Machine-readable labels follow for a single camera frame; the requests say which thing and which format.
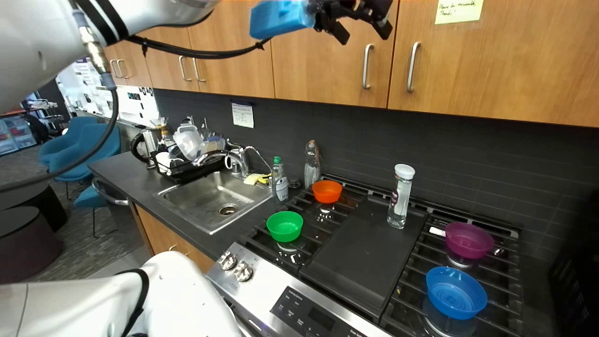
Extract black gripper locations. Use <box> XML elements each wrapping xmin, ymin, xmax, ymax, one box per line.
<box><xmin>311</xmin><ymin>0</ymin><xmax>397</xmax><ymax>46</ymax></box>

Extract yellow sticky note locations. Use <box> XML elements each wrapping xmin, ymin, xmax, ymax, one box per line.
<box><xmin>433</xmin><ymin>0</ymin><xmax>487</xmax><ymax>26</ymax></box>

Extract clear spray bottle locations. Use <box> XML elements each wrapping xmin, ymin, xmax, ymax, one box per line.
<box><xmin>304</xmin><ymin>138</ymin><xmax>324</xmax><ymax>189</ymax></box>

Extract thin chrome water tap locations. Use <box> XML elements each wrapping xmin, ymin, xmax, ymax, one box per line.
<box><xmin>242</xmin><ymin>144</ymin><xmax>276</xmax><ymax>175</ymax></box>

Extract orange plastic bowl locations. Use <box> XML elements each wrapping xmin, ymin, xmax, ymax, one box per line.
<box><xmin>311</xmin><ymin>177</ymin><xmax>347</xmax><ymax>205</ymax></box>

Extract clear bottle white cap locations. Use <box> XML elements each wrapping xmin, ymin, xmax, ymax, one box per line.
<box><xmin>386</xmin><ymin>162</ymin><xmax>418</xmax><ymax>232</ymax></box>

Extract green capped soap bottle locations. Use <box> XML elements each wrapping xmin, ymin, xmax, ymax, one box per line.
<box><xmin>270</xmin><ymin>155</ymin><xmax>293</xmax><ymax>204</ymax></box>

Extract clear plastic container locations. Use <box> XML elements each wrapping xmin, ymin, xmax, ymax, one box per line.
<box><xmin>173</xmin><ymin>121</ymin><xmax>206</xmax><ymax>160</ymax></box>

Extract green plastic bowl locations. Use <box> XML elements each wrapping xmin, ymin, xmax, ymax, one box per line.
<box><xmin>265</xmin><ymin>209</ymin><xmax>306</xmax><ymax>245</ymax></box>

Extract black dish rack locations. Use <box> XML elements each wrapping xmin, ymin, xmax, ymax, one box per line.
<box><xmin>130</xmin><ymin>117</ymin><xmax>231</xmax><ymax>187</ymax></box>

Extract black griddle plate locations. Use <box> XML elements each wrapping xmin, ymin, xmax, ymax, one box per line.
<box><xmin>300</xmin><ymin>209</ymin><xmax>431</xmax><ymax>322</ymax></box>

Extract stainless steel sink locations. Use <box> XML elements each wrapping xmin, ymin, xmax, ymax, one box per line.
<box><xmin>156</xmin><ymin>168</ymin><xmax>278</xmax><ymax>237</ymax></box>

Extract white poster black squares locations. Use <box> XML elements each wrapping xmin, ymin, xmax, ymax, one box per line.
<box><xmin>117</xmin><ymin>84</ymin><xmax>162</xmax><ymax>127</ymax></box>

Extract purple plastic bowl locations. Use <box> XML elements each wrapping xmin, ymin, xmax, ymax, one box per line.
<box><xmin>429</xmin><ymin>220</ymin><xmax>500</xmax><ymax>262</ymax></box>

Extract silver stove knob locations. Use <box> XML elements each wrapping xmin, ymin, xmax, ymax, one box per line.
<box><xmin>216</xmin><ymin>248</ymin><xmax>240</xmax><ymax>273</ymax></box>
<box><xmin>233</xmin><ymin>258</ymin><xmax>257</xmax><ymax>284</ymax></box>

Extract blue plastic bowl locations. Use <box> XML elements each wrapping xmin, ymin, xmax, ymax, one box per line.
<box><xmin>424</xmin><ymin>263</ymin><xmax>491</xmax><ymax>322</ymax></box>

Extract stainless gas stove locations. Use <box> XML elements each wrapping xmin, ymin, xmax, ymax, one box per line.
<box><xmin>205</xmin><ymin>175</ymin><xmax>542</xmax><ymax>337</ymax></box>

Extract wooden base cabinet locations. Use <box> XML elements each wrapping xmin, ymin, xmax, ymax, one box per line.
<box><xmin>132</xmin><ymin>202</ymin><xmax>218</xmax><ymax>273</ymax></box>

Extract blue chair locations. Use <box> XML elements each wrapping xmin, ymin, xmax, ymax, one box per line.
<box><xmin>38</xmin><ymin>114</ymin><xmax>126</xmax><ymax>211</ymax></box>

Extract dark round stool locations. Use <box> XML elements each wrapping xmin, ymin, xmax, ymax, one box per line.
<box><xmin>0</xmin><ymin>183</ymin><xmax>70</xmax><ymax>286</ymax></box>

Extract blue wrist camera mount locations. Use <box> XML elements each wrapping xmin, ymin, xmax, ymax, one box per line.
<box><xmin>250</xmin><ymin>0</ymin><xmax>319</xmax><ymax>41</ymax></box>

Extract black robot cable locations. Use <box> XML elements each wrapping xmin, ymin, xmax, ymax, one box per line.
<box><xmin>0</xmin><ymin>33</ymin><xmax>274</xmax><ymax>189</ymax></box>

